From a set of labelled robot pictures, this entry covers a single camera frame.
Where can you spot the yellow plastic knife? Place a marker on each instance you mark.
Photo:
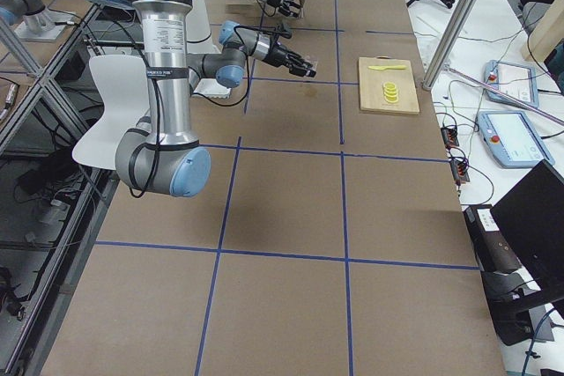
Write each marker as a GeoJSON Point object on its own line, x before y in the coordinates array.
{"type": "Point", "coordinates": [387, 67]}

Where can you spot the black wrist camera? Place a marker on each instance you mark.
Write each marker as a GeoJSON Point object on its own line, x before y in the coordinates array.
{"type": "Point", "coordinates": [282, 30]}

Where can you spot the black computer monitor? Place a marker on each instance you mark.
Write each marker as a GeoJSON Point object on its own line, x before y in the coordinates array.
{"type": "Point", "coordinates": [530, 217]}

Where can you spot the bamboo cutting board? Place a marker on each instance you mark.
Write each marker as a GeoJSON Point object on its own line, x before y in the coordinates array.
{"type": "Point", "coordinates": [371, 89]}

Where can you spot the far teach pendant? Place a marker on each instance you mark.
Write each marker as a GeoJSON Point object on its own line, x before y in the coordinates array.
{"type": "Point", "coordinates": [515, 80]}

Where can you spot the black desktop box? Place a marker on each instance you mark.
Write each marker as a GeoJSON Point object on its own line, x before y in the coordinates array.
{"type": "Point", "coordinates": [492, 249]}

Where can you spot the white plastic chair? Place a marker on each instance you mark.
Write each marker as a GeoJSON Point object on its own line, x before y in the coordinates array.
{"type": "Point", "coordinates": [122, 84]}

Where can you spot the clear glass shaker cup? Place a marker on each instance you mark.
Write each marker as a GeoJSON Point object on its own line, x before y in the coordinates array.
{"type": "Point", "coordinates": [310, 71]}

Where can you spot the teach pendant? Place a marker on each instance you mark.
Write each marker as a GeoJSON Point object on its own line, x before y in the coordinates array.
{"type": "Point", "coordinates": [512, 139]}
{"type": "Point", "coordinates": [515, 80]}

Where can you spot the aluminium frame post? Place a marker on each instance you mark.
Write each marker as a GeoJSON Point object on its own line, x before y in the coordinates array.
{"type": "Point", "coordinates": [447, 42]}

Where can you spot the near teach pendant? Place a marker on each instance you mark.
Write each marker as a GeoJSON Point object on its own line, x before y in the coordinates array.
{"type": "Point", "coordinates": [512, 139]}

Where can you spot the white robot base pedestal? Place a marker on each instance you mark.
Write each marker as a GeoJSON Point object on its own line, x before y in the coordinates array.
{"type": "Point", "coordinates": [199, 41]}

